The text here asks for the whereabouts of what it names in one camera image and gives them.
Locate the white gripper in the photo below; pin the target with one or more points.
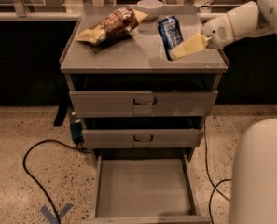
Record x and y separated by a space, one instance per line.
216 32

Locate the blue pepsi can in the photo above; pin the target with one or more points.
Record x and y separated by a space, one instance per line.
170 34

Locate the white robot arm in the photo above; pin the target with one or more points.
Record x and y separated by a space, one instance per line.
254 178

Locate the grey top drawer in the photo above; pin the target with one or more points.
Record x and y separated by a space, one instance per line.
109 104

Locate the grey drawer cabinet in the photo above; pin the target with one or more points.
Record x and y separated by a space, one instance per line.
137 62

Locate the grey middle drawer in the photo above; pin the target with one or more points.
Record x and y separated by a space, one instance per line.
145 138

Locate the grey open bottom drawer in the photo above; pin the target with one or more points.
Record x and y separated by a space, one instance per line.
144 191

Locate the long back counter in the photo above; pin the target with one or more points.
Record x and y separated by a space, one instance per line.
205 12

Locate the white bowl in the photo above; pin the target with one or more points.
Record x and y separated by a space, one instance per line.
150 7

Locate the brown yellow chip bag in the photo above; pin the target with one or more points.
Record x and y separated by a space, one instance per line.
117 24

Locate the blue power adapter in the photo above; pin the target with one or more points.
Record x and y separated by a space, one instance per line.
76 133

